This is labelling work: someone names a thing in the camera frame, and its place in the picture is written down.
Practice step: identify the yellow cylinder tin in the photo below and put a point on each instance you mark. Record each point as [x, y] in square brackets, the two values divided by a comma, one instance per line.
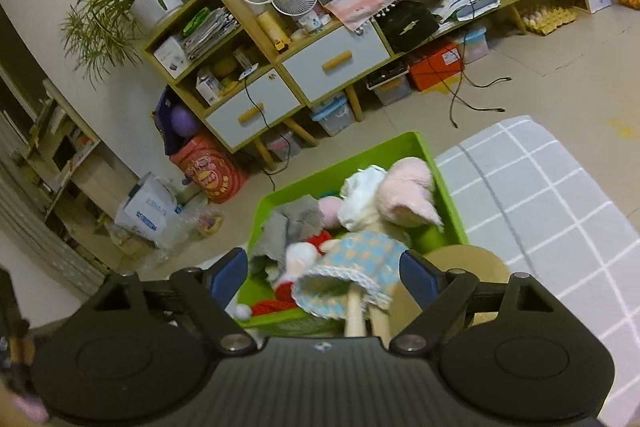
[272, 29]

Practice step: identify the wooden shelf cabinet white drawer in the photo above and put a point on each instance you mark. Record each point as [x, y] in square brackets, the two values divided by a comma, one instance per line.
[255, 107]

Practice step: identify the red printed bag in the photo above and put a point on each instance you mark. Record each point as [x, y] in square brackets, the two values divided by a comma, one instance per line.
[210, 177]

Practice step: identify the grey checkered blanket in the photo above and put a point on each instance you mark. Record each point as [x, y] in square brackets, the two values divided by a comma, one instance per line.
[540, 217]

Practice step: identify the black bag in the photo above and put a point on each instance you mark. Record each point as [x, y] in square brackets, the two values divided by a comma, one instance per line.
[407, 24]

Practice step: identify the white printed carton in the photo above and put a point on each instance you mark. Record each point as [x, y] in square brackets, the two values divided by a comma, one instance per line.
[147, 209]

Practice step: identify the long wooden cabinet white drawers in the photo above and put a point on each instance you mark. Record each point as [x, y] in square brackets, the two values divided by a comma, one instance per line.
[340, 57]

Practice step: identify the pink fluffy plush toy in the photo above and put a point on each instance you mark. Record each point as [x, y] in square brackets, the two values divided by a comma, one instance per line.
[410, 192]

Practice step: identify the pink white red plush doll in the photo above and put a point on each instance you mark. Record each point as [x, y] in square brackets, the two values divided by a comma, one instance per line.
[300, 257]

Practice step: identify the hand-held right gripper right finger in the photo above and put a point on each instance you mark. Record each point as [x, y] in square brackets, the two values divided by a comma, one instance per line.
[417, 279]

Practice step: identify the rabbit doll blue dress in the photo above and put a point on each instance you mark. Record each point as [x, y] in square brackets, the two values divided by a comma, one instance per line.
[360, 257]

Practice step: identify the grey plush cloth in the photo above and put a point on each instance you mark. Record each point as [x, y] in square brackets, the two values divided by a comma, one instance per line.
[292, 227]

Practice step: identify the white cardboard box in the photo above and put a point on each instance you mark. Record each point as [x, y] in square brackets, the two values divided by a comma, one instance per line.
[172, 57]

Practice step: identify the white printed cup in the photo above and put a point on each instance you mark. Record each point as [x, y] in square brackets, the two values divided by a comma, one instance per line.
[312, 22]

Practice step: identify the tray of eggs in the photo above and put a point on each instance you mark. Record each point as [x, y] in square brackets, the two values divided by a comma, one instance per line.
[547, 17]

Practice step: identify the green plastic bin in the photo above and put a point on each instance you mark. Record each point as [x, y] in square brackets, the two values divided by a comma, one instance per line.
[375, 154]

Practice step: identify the white milk carton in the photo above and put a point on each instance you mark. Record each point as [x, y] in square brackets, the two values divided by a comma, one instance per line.
[207, 87]

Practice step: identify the purple ball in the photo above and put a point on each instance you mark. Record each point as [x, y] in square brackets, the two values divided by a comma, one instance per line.
[184, 121]

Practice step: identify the glass jar gold lid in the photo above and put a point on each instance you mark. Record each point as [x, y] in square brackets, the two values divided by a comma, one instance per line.
[465, 262]

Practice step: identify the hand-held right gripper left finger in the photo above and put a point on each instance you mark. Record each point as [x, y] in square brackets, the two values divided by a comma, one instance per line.
[227, 274]

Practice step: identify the clear storage box blue lid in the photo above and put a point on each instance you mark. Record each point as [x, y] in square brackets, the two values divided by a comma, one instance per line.
[332, 119]

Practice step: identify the dark purple bag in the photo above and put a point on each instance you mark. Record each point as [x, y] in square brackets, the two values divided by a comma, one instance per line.
[162, 117]

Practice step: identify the wooden bookshelf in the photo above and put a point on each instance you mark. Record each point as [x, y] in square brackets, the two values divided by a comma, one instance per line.
[75, 167]

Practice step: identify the stack of newspapers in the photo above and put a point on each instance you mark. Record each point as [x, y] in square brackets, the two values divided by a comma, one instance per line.
[210, 34]

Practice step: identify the orange box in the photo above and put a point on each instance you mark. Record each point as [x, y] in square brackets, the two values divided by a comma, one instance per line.
[435, 67]

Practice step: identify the potted green plant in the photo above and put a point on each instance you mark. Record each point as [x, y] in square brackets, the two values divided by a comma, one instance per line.
[150, 4]

